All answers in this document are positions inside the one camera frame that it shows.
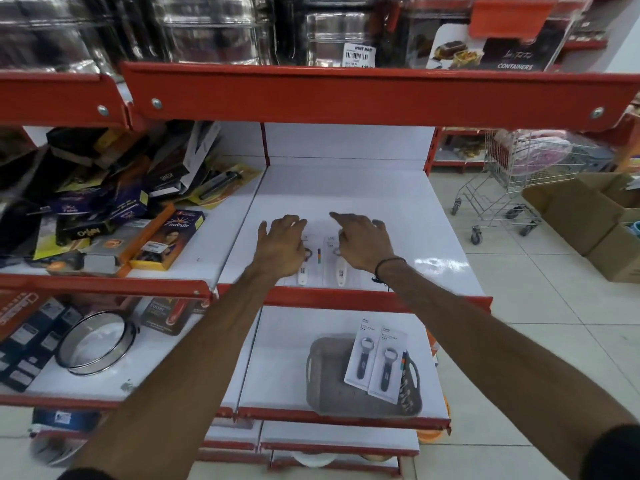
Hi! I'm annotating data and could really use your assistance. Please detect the pile of packaged kitchen tools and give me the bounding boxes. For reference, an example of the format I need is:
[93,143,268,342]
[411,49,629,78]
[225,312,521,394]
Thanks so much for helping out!
[0,120,223,275]

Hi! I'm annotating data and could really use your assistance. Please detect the large cardboard box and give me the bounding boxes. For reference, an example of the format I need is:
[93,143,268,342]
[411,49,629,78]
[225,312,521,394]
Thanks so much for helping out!
[521,172,640,256]

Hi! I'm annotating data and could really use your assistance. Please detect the large steel container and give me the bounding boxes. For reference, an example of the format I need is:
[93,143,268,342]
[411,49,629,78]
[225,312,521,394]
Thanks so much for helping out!
[144,0,279,66]
[0,0,118,76]

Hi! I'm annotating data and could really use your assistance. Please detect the white price tag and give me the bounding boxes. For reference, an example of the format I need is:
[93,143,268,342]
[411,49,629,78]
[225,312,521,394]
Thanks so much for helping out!
[341,44,376,68]

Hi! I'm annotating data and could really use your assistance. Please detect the round steel sieve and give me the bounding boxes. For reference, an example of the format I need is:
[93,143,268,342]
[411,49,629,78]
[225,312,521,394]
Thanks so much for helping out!
[54,310,139,377]

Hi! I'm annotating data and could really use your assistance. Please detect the yellow blue packaged tool box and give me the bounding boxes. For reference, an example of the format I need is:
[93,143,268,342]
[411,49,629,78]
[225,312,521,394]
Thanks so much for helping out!
[128,209,206,272]

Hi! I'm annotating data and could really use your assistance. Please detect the person's right hand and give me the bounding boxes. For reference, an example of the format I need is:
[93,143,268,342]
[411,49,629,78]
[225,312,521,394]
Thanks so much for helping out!
[329,211,402,275]

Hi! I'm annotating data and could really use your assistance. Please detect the black wristband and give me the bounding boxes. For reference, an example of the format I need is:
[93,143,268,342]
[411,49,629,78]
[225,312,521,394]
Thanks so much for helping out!
[371,257,408,285]

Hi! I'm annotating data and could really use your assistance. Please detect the black carded bottle opener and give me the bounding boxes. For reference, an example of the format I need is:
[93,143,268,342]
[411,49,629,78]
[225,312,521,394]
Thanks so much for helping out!
[368,325,409,398]
[343,319,384,388]

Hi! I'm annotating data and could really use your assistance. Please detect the orange white shelf board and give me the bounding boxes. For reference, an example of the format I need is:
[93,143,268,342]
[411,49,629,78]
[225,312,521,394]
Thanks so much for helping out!
[236,306,452,434]
[0,70,132,131]
[0,154,267,301]
[259,421,422,458]
[216,156,494,314]
[120,59,640,133]
[0,294,262,419]

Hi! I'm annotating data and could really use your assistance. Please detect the white carded bottle opener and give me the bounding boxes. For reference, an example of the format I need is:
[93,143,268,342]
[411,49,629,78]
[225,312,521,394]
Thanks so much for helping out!
[322,236,349,288]
[294,235,315,288]

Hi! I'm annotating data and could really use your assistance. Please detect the small steel container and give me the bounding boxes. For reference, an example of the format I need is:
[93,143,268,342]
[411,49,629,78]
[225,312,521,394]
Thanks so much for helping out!
[304,12,382,68]

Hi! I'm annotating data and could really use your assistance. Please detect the person's right forearm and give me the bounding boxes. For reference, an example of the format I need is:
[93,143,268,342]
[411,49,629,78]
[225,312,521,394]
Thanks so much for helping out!
[376,262,632,480]

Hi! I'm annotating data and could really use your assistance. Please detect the red tool in dark pack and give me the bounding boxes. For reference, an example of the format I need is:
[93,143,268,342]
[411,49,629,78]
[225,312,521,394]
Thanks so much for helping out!
[141,297,197,336]

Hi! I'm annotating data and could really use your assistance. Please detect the person's left forearm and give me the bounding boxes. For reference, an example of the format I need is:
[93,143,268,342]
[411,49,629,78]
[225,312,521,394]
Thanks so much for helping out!
[70,269,281,480]

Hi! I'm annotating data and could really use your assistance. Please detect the black peeler on yellow card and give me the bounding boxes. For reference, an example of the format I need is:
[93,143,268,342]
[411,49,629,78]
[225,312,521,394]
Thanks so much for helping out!
[189,162,262,211]

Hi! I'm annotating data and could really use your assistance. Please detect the clear container set box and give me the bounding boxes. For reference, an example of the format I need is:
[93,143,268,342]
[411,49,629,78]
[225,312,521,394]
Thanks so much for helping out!
[404,0,594,71]

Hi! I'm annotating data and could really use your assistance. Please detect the metal shopping cart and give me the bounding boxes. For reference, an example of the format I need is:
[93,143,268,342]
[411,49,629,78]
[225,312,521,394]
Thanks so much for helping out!
[449,129,608,246]

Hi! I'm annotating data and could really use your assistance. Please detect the person's left hand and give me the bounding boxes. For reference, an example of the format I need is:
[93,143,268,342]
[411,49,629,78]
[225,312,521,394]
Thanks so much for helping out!
[252,215,310,281]

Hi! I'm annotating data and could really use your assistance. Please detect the row of dark blue boxes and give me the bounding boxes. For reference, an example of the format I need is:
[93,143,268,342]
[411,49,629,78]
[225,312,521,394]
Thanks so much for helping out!
[0,296,85,394]

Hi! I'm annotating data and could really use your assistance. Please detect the pink bags in cart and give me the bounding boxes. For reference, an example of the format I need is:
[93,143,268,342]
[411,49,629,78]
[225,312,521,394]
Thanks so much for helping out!
[507,129,573,171]

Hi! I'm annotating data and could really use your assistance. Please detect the grey plastic basket tray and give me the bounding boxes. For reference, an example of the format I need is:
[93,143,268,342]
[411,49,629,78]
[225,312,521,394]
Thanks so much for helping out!
[305,337,424,418]

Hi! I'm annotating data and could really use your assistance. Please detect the blue packaged item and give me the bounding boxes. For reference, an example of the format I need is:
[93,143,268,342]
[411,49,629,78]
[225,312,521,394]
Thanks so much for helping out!
[32,409,102,436]

